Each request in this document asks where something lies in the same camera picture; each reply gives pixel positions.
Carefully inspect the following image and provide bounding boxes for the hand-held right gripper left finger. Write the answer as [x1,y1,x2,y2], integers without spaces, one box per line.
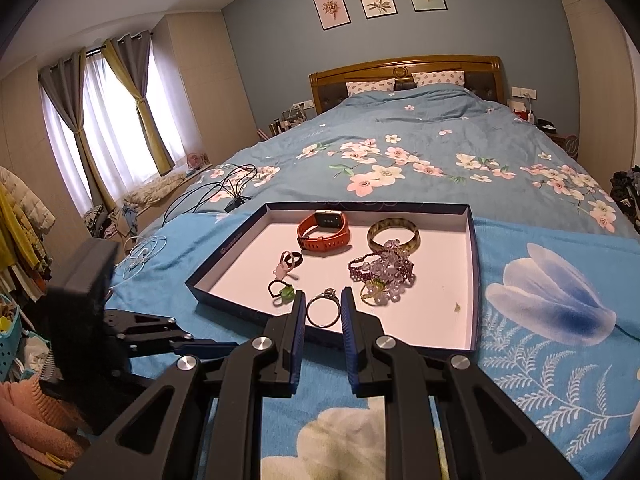
[65,289,307,480]

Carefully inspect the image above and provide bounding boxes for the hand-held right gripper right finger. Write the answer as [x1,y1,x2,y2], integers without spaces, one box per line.
[340,286,584,480]

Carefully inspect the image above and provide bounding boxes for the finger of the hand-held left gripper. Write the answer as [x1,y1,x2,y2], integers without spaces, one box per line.
[102,310,241,361]

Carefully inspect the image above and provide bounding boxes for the silver ring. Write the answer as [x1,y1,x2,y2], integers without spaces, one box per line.
[305,287,342,329]

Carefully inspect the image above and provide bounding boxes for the green hair tie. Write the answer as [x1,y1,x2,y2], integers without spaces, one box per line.
[268,280,296,307]

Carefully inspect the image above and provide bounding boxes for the yellow-green crystal ring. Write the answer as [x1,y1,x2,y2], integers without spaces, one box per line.
[360,280,390,307]

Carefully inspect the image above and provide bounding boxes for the purple beaded bracelet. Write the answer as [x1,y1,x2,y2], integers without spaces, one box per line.
[347,252,416,286]

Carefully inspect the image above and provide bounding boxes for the lilac crystal bracelet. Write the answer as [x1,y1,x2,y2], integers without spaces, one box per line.
[361,239,417,306]

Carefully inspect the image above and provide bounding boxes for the dark blue box lid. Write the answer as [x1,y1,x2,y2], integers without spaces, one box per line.
[185,202,482,358]

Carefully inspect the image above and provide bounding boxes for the teal plastic basket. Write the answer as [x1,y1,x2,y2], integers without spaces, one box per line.
[0,295,23,386]

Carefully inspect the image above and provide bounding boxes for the white earphones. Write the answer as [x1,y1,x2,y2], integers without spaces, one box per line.
[107,232,168,291]

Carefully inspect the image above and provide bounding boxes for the person's pink knit clothing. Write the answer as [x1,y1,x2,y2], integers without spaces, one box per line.
[0,375,88,466]

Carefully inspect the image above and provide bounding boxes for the orange smartwatch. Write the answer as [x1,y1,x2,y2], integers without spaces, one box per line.
[297,210,351,256]

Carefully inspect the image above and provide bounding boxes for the hanging yellow and white coats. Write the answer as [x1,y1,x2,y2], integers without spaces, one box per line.
[0,165,56,306]

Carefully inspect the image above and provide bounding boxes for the green marbled bangle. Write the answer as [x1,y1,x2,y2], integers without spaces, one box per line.
[367,217,421,253]

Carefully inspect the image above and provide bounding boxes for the beige window seat cushions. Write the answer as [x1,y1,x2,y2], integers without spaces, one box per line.
[122,172,188,206]

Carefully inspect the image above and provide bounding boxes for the bright blue floral blanket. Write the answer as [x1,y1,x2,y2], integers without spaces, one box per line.
[100,212,640,480]

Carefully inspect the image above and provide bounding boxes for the white sheer curtain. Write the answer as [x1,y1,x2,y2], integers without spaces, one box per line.
[42,35,201,201]

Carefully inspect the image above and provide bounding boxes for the grey and yellow curtain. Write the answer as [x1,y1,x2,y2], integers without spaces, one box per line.
[39,47,108,216]
[102,32,176,173]

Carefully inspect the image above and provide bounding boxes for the bedside clutter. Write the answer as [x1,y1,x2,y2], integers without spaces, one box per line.
[257,107,313,141]

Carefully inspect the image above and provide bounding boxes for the grey-blue floral duvet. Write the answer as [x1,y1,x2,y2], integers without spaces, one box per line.
[165,85,640,241]

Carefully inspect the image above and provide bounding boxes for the spotted white pillow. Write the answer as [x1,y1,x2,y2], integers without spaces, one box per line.
[346,80,396,97]
[411,70,466,88]

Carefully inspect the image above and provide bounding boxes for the black curtain rod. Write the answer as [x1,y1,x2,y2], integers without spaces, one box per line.
[87,30,153,56]

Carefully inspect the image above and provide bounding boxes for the wooden headboard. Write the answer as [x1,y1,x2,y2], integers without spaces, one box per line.
[309,55,505,116]

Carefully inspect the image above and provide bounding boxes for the pile of dark clothes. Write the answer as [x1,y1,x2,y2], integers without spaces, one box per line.
[610,170,640,221]

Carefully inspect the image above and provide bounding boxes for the framed pink flower picture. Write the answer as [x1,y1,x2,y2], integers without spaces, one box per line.
[313,0,351,31]

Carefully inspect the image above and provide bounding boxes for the black cables with charger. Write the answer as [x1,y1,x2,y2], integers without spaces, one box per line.
[162,162,258,223]

